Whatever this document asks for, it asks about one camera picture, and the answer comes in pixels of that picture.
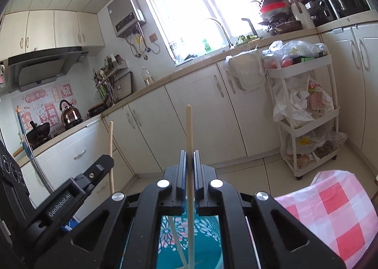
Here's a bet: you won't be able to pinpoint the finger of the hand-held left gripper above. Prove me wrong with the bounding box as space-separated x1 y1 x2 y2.
72 155 115 192

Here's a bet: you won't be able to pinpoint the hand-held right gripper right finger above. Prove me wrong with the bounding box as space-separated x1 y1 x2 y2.
193 150 346 269

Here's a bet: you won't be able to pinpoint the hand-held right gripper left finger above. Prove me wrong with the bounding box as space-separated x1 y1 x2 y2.
34 151 188 269

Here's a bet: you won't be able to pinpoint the teal floral cup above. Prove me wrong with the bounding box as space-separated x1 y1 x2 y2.
118 214 225 269

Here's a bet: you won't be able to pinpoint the blue box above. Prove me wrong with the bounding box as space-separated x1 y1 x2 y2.
60 217 79 233

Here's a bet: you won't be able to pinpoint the white base cabinets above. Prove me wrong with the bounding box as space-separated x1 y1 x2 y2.
18 21 378 202

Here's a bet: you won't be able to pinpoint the steel kettle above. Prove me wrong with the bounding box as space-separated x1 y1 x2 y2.
60 100 83 126

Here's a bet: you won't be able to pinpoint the blue metal pole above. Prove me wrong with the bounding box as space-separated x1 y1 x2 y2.
16 105 55 193

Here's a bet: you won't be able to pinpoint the black wok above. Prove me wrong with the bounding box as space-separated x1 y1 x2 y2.
13 121 52 158

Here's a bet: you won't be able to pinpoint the metal utensil rack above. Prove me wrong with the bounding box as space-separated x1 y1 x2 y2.
93 54 133 108

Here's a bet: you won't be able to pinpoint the clear plastic bottle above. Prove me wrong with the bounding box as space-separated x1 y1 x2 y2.
141 67 154 87

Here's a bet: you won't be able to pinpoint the black range hood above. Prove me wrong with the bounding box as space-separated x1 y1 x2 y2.
7 46 89 93

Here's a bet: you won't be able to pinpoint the white hanging plastic bag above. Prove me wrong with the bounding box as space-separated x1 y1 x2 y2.
226 50 265 91

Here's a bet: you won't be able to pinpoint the plastic bag of food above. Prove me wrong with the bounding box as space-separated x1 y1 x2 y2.
280 130 348 169

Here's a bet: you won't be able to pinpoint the white printed plastic bag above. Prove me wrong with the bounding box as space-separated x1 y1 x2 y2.
272 75 335 129

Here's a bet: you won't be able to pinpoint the red white checked tablecloth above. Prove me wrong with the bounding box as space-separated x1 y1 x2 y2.
273 170 377 269

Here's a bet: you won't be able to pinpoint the chrome sink faucet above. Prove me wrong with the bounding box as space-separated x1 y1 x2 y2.
204 18 232 50

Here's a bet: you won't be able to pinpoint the white rolling cart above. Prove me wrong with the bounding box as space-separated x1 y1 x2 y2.
264 43 341 181

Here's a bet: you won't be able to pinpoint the grey water heater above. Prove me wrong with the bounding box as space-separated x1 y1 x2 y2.
107 0 146 38

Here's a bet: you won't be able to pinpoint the black faucet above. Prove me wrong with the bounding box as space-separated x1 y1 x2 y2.
241 18 258 37

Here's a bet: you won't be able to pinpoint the clear plastic bag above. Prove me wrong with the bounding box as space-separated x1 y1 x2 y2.
262 40 330 69

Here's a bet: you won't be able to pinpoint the kitchen window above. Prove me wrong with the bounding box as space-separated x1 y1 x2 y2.
137 0 266 66

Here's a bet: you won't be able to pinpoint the stack of pans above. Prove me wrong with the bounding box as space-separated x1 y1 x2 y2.
258 0 303 37

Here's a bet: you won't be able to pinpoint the white thermos jug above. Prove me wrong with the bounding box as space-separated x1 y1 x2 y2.
291 1 317 30

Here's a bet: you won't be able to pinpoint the pink wall stickers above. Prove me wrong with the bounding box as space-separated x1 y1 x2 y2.
12 79 79 137

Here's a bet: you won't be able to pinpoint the white wall cabinets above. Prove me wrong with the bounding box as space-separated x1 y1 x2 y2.
0 9 106 63

